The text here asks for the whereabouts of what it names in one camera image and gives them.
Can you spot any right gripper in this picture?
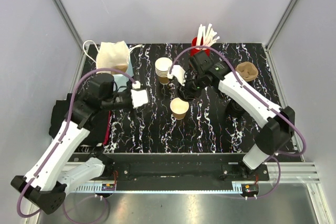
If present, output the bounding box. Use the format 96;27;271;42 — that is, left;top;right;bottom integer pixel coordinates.
176;72;206;100

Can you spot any black plastic cup lid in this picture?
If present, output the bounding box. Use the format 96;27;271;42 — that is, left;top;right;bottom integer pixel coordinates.
177;91;195;102

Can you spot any single brown paper cup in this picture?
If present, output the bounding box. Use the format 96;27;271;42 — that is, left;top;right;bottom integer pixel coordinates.
170;98;190;120

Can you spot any light blue paper bag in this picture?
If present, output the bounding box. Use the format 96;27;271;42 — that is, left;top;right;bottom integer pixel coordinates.
82;40;141;91

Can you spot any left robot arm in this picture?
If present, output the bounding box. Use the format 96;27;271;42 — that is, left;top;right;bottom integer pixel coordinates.
10;68;149;218

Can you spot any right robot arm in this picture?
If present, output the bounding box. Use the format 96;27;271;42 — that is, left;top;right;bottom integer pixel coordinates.
168;52;295;180

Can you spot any black marble pattern mat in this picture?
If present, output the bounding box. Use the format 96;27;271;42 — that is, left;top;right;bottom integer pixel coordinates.
52;42;305;161

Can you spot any stack of paper cups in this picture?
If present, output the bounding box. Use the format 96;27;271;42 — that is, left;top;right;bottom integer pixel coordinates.
155;57;172;85

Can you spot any stack of black lids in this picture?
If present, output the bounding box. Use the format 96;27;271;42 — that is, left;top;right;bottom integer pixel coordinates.
225;100;246;118

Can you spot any red straw holder cup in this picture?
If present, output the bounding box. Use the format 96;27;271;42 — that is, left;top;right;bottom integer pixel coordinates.
191;36;211;58

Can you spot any black cloth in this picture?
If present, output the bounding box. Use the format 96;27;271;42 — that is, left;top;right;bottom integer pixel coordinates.
49;99;109;146

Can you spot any white wrapped straws bundle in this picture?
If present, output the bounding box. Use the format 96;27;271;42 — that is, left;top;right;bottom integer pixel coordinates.
195;23;220;47

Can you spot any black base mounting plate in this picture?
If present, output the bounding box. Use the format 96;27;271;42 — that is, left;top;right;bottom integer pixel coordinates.
78;152;269;182

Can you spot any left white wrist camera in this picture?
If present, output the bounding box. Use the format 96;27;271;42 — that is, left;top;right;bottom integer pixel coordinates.
131;81;149;108

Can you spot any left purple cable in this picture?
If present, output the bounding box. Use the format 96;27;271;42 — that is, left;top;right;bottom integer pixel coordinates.
16;68;140;222

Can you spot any purple cable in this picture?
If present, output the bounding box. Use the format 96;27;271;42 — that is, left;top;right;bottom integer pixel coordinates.
16;68;140;222
167;46;308;200

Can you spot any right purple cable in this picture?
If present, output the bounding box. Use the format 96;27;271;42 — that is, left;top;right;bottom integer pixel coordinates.
167;46;308;200

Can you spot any aluminium frame rail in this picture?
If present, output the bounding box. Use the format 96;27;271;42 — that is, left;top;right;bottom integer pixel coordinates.
28;155;335;223

